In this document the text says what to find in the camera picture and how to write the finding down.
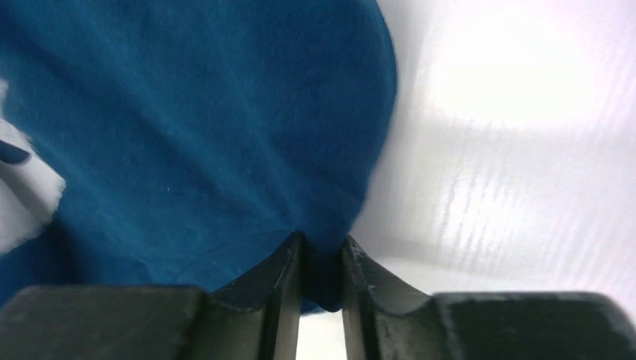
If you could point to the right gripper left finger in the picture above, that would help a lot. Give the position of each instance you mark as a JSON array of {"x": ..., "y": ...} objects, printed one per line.
[{"x": 255, "y": 316}]

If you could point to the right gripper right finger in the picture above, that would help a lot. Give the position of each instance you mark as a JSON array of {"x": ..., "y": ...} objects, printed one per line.
[{"x": 386, "y": 318}]

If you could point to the blue t shirt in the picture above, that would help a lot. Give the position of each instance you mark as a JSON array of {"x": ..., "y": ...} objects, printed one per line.
[{"x": 187, "y": 139}]

